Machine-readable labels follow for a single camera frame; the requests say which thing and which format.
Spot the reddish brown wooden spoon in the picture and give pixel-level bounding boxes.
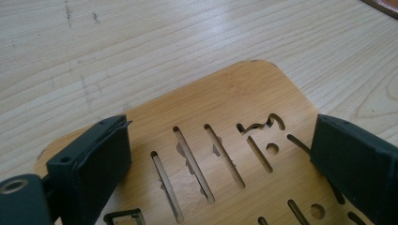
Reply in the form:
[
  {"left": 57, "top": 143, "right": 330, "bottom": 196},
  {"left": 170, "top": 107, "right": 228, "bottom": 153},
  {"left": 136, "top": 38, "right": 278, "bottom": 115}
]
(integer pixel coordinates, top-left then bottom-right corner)
[{"left": 360, "top": 0, "right": 398, "bottom": 20}]

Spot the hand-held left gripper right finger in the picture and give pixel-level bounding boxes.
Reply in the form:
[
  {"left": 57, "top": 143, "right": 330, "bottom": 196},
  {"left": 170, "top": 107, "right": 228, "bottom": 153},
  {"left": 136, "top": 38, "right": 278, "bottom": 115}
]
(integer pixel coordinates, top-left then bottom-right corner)
[{"left": 310, "top": 113, "right": 398, "bottom": 225}]

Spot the wooden slotted trivet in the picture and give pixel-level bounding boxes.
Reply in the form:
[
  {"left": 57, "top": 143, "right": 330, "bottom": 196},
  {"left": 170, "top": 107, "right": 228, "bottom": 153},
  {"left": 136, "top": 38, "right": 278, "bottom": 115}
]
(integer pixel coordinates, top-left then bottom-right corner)
[{"left": 32, "top": 59, "right": 376, "bottom": 225}]

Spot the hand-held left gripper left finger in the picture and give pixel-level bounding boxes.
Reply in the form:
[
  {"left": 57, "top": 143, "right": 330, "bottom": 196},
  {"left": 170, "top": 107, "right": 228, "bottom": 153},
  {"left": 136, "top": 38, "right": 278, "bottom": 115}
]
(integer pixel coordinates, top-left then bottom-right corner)
[{"left": 46, "top": 114, "right": 132, "bottom": 225}]

